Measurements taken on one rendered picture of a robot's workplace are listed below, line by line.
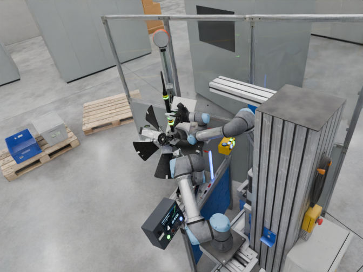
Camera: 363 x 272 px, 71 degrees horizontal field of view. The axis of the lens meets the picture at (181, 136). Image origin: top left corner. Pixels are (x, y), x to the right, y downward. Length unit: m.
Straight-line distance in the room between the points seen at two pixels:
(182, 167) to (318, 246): 0.86
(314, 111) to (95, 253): 2.76
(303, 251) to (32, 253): 2.96
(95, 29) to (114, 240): 5.44
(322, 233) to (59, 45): 6.65
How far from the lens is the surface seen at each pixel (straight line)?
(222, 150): 2.36
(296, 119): 1.03
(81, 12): 7.18
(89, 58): 7.38
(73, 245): 3.44
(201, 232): 1.59
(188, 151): 2.17
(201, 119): 1.96
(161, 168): 2.31
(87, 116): 5.29
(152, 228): 1.66
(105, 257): 3.19
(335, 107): 1.12
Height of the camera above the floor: 2.61
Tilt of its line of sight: 38 degrees down
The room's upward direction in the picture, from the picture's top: 11 degrees counter-clockwise
